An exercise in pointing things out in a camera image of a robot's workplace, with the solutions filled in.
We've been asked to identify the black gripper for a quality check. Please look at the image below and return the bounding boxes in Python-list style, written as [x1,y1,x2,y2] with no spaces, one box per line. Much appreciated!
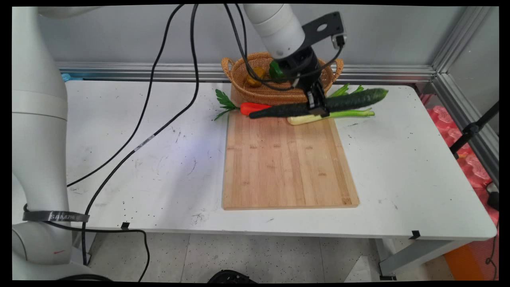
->
[276,47,331,118]

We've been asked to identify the thin black cable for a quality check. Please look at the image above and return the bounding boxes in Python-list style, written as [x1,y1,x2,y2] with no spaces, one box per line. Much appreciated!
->
[67,4,185,188]

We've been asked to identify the light wooden cutting board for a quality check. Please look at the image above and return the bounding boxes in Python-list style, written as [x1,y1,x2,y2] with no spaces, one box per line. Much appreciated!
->
[222,86,360,210]

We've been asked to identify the orange toy carrot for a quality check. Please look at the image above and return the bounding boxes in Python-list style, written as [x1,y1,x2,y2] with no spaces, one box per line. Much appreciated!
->
[214,89,274,121]

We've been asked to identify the pink foam packing sheet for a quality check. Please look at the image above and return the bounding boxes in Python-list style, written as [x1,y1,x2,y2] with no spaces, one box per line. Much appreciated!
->
[426,105,499,226]

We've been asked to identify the small blue object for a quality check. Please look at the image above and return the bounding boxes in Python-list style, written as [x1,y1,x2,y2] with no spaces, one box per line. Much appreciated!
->
[60,73,94,83]

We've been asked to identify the brown woven wicker basket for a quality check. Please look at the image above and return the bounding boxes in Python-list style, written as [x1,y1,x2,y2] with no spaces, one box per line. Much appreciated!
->
[222,52,344,106]

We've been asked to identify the round black object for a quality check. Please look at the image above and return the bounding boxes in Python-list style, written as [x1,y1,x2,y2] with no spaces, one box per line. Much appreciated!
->
[207,270,256,284]

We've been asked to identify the horizontal aluminium frame rail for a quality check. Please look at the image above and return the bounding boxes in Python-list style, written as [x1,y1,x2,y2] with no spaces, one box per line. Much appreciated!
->
[56,62,437,84]

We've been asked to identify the yellow toy bell pepper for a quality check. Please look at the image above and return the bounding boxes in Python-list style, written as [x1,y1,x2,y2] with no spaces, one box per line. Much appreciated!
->
[246,67,267,87]

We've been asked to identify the black camera mounting bracket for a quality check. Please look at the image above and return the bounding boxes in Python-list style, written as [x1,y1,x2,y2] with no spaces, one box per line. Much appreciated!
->
[302,12,345,46]

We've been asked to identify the orange mat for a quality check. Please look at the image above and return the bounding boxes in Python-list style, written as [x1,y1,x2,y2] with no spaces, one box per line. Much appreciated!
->
[443,243,486,281]

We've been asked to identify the white table leg frame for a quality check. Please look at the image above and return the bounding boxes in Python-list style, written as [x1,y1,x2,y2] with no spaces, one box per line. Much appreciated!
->
[376,238,475,281]

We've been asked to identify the pale green toy celery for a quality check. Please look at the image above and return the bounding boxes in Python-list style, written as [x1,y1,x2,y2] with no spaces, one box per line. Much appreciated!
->
[288,83,376,126]

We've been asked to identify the aluminium frame corner rail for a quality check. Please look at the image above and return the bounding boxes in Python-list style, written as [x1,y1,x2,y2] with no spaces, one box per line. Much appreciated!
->
[432,6,499,188]

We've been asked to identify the grey strap with lettering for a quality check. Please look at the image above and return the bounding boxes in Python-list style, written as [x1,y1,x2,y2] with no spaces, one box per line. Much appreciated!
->
[23,210,90,223]

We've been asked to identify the black cable with white label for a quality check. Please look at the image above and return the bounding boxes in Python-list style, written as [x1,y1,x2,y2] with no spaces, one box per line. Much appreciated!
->
[82,4,200,265]

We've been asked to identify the black tripod stand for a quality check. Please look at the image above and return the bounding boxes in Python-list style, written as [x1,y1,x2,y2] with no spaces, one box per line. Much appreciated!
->
[449,102,499,160]

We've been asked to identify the green toy bell pepper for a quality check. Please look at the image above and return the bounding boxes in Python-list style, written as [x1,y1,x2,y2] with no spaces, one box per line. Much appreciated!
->
[269,60,285,80]

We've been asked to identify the dark green toy cucumber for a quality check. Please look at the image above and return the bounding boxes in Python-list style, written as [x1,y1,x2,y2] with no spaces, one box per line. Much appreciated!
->
[249,88,389,119]

